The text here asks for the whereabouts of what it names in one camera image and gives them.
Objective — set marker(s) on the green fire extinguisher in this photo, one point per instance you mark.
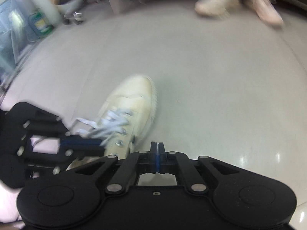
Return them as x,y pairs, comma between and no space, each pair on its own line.
39,24

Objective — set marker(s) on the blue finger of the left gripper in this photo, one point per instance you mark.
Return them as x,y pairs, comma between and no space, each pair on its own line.
80,152
76,141

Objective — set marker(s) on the white canvas sneaker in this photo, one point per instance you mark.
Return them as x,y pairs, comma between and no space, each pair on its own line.
138,94

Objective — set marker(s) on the white shoelace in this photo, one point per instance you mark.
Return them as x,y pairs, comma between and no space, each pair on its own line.
105,128

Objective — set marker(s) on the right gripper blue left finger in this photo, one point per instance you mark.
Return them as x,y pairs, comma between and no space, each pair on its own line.
130,169

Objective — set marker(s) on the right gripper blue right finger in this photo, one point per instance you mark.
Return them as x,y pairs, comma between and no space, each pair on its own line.
184,170

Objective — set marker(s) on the pink chunky sneaker right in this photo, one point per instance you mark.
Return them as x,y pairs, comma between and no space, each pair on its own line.
266,12

